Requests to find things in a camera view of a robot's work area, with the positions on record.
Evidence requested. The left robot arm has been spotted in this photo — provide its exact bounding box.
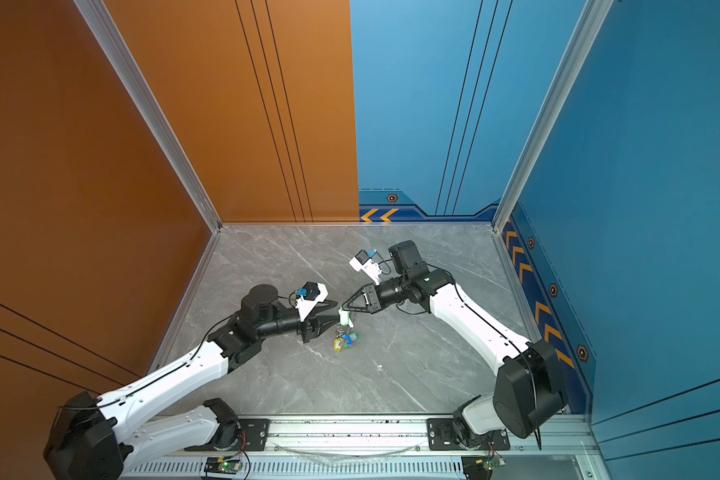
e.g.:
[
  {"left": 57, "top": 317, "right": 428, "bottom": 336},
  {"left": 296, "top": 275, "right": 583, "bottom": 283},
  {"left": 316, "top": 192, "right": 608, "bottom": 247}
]
[{"left": 43, "top": 282, "right": 348, "bottom": 479}]

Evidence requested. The green key tag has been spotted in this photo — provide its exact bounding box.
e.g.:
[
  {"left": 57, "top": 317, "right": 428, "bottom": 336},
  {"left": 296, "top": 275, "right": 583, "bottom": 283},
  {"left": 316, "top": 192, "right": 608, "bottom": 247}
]
[{"left": 338, "top": 308, "right": 354, "bottom": 328}]

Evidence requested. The left aluminium corner post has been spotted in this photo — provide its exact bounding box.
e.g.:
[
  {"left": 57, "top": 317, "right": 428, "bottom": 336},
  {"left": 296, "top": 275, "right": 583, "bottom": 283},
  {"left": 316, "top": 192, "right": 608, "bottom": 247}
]
[{"left": 74, "top": 0, "right": 223, "bottom": 233}]

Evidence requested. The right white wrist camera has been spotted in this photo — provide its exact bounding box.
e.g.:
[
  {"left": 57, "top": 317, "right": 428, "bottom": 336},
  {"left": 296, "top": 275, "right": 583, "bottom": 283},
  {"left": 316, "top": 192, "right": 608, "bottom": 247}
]
[{"left": 349, "top": 249, "right": 382, "bottom": 285}]

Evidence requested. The green circuit board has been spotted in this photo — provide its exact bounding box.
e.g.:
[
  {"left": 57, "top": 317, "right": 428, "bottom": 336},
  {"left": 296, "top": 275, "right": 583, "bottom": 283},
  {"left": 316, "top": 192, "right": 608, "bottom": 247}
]
[
  {"left": 475, "top": 457, "right": 504, "bottom": 472},
  {"left": 203, "top": 456, "right": 243, "bottom": 476}
]

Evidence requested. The aluminium front rail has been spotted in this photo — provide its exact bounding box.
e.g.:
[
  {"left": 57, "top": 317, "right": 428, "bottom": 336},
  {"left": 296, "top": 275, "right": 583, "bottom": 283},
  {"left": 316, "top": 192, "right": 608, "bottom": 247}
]
[{"left": 121, "top": 414, "right": 610, "bottom": 479}]

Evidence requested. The left green circuit board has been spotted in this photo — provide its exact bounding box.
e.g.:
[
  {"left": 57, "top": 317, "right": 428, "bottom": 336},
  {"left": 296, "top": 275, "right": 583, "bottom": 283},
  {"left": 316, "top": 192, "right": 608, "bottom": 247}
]
[{"left": 203, "top": 456, "right": 243, "bottom": 476}]

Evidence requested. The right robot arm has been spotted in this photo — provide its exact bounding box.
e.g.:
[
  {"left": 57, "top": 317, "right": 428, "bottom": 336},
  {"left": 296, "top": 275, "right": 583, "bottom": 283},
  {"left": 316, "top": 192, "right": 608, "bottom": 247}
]
[{"left": 340, "top": 240, "right": 568, "bottom": 449}]

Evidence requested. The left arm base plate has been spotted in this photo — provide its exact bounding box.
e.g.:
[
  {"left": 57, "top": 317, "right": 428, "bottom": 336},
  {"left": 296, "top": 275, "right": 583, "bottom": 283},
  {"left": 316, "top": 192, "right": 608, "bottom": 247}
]
[{"left": 185, "top": 418, "right": 270, "bottom": 453}]

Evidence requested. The aluminium corner post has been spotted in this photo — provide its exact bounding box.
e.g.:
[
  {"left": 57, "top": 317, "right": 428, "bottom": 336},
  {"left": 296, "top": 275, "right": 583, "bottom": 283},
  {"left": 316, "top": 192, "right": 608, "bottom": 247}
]
[
  {"left": 492, "top": 0, "right": 614, "bottom": 234},
  {"left": 74, "top": 0, "right": 223, "bottom": 233}
]

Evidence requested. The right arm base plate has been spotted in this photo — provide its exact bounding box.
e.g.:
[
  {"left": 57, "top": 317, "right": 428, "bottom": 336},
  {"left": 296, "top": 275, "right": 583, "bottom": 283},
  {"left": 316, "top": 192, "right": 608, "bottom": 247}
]
[{"left": 426, "top": 417, "right": 510, "bottom": 451}]

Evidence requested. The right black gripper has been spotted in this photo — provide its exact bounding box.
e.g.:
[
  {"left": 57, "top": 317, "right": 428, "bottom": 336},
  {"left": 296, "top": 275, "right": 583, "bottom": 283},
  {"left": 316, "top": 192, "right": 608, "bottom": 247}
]
[{"left": 342, "top": 276, "right": 411, "bottom": 316}]

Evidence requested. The right aluminium corner post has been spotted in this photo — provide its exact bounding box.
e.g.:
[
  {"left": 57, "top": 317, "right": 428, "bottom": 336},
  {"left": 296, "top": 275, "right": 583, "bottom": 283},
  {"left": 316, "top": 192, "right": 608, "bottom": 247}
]
[{"left": 492, "top": 0, "right": 614, "bottom": 234}]

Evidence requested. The right green circuit board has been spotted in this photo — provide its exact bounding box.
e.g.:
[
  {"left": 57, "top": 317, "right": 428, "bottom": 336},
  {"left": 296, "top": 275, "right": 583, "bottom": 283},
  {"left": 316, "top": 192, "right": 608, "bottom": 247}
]
[{"left": 475, "top": 457, "right": 504, "bottom": 472}]

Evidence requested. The grey metal key holder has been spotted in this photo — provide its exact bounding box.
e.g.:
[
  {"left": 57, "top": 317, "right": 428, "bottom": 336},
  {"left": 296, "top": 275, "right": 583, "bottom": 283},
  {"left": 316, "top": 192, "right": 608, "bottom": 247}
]
[{"left": 334, "top": 323, "right": 357, "bottom": 350}]

